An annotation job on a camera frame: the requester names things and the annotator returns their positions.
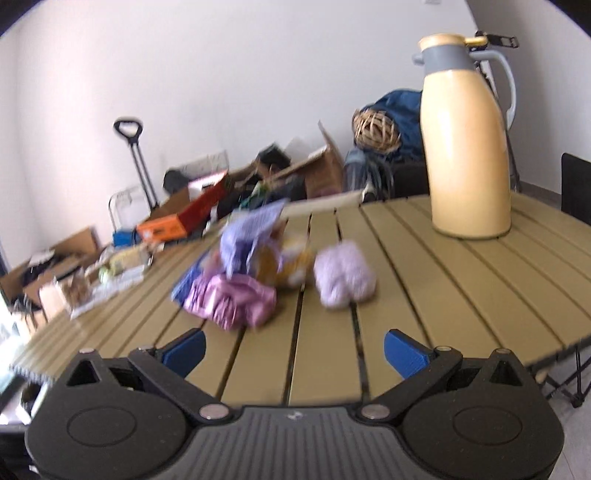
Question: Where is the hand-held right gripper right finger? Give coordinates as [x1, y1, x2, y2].
[355, 329, 539, 423]

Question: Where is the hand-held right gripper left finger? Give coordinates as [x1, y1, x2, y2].
[54, 329, 234, 425]

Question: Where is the blue tissue pack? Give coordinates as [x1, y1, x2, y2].
[171, 258, 218, 301]

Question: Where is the lilac fluffy ball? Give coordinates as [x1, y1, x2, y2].
[314, 241, 377, 309]

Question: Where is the pink satin cloth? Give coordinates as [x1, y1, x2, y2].
[182, 272, 278, 330]

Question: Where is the khaki folding table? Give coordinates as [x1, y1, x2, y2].
[9, 191, 591, 407]

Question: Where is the printed paper sheet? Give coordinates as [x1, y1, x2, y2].
[69, 272, 151, 319]

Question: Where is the clear jar with brown snacks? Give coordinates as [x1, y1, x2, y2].
[39, 272, 90, 319]

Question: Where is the lilac printed packet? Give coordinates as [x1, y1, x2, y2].
[219, 200, 289, 278]

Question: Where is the orange cardboard tray box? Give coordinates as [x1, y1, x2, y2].
[136, 171, 234, 243]

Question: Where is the yellow paw plush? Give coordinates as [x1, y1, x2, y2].
[256, 231, 317, 289]

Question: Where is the cardboard box with white flap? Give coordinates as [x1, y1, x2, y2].
[28, 226, 102, 278]

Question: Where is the black bag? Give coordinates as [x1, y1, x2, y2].
[164, 168, 190, 192]

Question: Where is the black suitcase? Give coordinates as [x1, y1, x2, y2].
[392, 161, 432, 199]

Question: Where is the cardboard box with dark clutter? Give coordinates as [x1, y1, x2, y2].
[0, 258, 51, 324]

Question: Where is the grey water bottle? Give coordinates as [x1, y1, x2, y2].
[344, 150, 370, 195]

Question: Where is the black pouch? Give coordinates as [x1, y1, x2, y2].
[268, 178, 306, 202]

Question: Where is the open cardboard box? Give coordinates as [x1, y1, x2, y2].
[272, 121, 345, 199]

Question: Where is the beige thermos jug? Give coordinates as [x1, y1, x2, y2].
[412, 32, 520, 240]

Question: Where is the woven rattan ball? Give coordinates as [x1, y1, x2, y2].
[352, 106, 402, 152]

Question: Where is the blue bag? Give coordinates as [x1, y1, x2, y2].
[369, 89, 428, 162]

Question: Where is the black folding chair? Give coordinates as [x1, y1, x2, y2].
[526, 152, 591, 409]

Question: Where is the black pull handle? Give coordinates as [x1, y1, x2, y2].
[113, 117, 160, 208]

